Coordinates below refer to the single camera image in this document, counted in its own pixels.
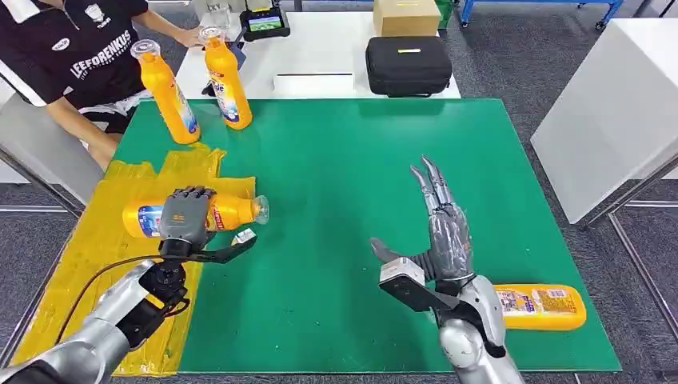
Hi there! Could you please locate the black handheld monitor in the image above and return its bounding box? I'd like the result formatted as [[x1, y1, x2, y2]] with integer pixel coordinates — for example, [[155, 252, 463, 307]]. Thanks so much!
[[239, 6, 292, 43]]

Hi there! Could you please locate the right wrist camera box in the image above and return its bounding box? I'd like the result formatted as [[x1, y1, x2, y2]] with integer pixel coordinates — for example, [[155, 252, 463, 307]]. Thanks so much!
[[377, 257, 461, 314]]

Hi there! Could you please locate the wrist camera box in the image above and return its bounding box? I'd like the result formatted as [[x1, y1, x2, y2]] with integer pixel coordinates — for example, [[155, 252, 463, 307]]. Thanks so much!
[[377, 257, 461, 314], [189, 228, 258, 265]]

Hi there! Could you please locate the cardboard box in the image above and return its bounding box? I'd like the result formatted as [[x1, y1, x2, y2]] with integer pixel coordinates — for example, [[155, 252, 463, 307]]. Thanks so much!
[[373, 0, 443, 38]]

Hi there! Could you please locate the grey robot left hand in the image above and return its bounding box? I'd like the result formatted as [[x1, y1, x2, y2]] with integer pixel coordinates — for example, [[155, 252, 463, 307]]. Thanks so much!
[[158, 186, 218, 254]]

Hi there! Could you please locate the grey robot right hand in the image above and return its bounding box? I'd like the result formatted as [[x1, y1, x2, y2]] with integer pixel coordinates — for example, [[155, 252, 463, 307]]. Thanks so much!
[[369, 154, 475, 283]]

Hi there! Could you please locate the black carrying case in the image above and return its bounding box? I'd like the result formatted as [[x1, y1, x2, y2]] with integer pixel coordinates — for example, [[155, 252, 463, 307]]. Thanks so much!
[[365, 35, 454, 99]]

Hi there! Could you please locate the green crate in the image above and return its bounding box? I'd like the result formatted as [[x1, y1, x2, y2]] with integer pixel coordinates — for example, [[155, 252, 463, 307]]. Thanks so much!
[[436, 0, 457, 30]]

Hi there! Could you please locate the white table with case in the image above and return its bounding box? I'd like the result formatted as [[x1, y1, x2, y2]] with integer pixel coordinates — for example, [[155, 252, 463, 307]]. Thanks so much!
[[173, 11, 462, 101]]

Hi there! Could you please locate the person's left hand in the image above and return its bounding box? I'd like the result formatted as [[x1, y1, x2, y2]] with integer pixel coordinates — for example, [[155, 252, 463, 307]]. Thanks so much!
[[177, 26, 205, 50]]

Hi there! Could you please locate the person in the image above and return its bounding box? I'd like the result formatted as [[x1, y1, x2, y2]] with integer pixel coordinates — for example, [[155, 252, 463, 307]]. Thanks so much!
[[0, 0, 205, 172]]

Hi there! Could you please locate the blue metal frame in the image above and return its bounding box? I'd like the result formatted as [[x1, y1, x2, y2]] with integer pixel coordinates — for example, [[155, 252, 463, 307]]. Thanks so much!
[[459, 0, 627, 32]]

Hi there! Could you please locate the green table mat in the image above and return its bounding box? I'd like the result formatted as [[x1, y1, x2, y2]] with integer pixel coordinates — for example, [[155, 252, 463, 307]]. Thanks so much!
[[112, 98, 622, 374]]

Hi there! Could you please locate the orange drink bottle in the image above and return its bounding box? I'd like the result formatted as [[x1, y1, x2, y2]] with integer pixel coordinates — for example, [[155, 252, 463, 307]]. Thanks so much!
[[122, 193, 270, 239], [130, 39, 201, 146], [197, 26, 253, 132], [493, 284, 588, 333]]

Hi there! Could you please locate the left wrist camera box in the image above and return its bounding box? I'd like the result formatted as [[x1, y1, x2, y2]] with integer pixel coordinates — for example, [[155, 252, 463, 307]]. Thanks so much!
[[189, 228, 258, 265]]

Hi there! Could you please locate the large white side table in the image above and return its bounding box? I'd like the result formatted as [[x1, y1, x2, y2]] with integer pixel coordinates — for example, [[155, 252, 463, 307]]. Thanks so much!
[[530, 18, 678, 227]]

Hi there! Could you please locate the clear drinking glass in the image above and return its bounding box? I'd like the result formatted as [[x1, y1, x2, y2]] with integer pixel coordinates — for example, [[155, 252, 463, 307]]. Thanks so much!
[[203, 0, 234, 30]]

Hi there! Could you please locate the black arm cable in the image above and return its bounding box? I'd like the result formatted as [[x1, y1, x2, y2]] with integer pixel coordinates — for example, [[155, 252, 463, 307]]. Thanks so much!
[[54, 255, 166, 346]]

